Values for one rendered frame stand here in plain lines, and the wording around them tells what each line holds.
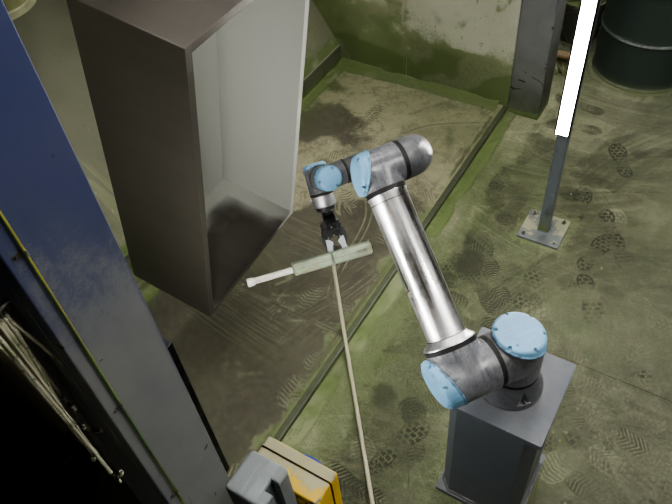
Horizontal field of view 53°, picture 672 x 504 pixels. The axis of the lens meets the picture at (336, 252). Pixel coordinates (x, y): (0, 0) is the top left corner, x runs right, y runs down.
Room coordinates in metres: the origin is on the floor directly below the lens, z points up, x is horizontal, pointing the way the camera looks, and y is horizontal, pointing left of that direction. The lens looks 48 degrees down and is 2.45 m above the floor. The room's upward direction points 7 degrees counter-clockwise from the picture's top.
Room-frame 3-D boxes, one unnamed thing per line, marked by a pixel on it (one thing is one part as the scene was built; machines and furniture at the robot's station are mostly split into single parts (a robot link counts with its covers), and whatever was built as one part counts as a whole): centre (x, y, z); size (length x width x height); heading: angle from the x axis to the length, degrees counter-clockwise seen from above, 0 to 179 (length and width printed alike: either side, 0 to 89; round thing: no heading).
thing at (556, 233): (2.19, -1.01, 0.01); 0.20 x 0.20 x 0.01; 54
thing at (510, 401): (1.02, -0.47, 0.69); 0.19 x 0.19 x 0.10
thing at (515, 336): (1.02, -0.46, 0.83); 0.17 x 0.15 x 0.18; 110
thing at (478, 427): (1.02, -0.47, 0.32); 0.31 x 0.31 x 0.64; 54
